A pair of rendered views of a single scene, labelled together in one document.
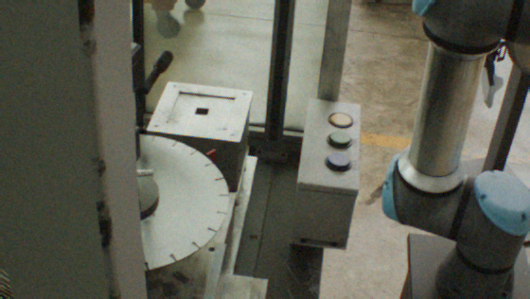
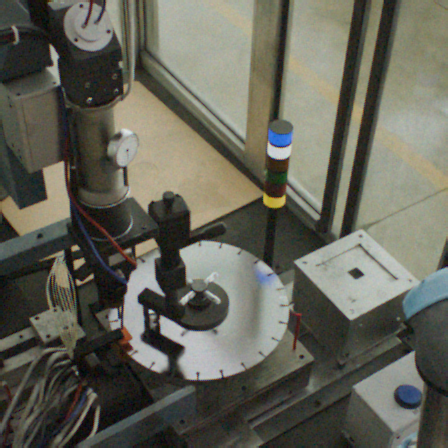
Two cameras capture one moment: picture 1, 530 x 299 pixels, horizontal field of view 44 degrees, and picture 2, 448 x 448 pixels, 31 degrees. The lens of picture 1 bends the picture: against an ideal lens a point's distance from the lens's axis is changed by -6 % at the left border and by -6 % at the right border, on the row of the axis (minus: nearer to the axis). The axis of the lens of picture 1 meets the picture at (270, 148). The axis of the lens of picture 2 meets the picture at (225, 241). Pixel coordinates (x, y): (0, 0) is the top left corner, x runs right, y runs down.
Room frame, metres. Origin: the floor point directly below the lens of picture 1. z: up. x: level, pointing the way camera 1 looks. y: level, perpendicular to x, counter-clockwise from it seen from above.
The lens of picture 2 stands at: (0.25, -0.54, 2.07)
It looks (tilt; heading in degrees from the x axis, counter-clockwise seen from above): 45 degrees down; 51
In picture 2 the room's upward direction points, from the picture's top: 2 degrees clockwise
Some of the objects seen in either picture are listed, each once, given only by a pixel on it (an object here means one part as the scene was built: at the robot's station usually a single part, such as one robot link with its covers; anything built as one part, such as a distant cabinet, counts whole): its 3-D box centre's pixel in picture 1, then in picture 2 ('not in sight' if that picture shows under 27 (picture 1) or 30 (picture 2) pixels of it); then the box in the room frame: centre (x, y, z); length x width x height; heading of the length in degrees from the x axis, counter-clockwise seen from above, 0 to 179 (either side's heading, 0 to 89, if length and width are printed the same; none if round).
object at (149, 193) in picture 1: (124, 189); (199, 300); (0.81, 0.22, 0.96); 0.11 x 0.11 x 0.03
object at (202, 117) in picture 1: (201, 141); (351, 297); (1.14, 0.14, 0.82); 0.18 x 0.18 x 0.15; 86
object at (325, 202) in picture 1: (326, 170); (423, 397); (1.08, -0.12, 0.82); 0.28 x 0.11 x 0.15; 176
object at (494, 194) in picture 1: (494, 217); not in sight; (0.87, -0.40, 0.91); 0.13 x 0.12 x 0.14; 68
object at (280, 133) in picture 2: not in sight; (280, 133); (1.09, 0.34, 1.14); 0.05 x 0.04 x 0.03; 86
